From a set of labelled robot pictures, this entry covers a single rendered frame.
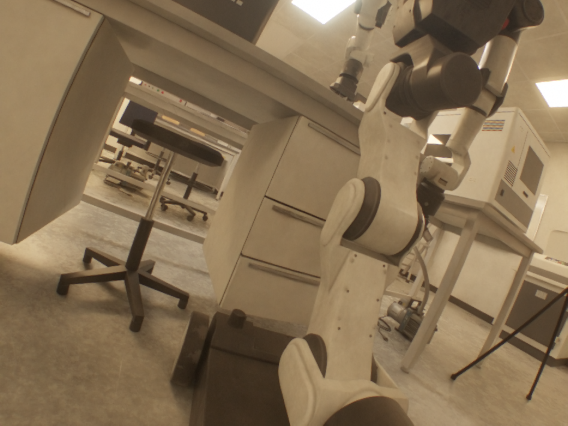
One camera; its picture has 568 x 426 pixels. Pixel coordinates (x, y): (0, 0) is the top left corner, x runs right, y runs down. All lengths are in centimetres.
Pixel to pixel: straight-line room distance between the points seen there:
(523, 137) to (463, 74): 114
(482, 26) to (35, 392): 127
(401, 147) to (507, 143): 99
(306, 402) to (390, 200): 40
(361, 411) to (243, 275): 53
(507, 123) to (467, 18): 97
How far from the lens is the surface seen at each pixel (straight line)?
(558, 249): 435
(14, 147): 86
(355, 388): 53
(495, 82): 93
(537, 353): 380
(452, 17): 76
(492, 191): 153
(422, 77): 67
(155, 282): 117
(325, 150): 87
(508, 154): 161
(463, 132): 89
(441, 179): 88
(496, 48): 98
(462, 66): 65
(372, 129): 72
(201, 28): 77
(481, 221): 156
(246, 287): 89
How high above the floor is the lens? 59
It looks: 1 degrees up
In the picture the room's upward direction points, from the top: 23 degrees clockwise
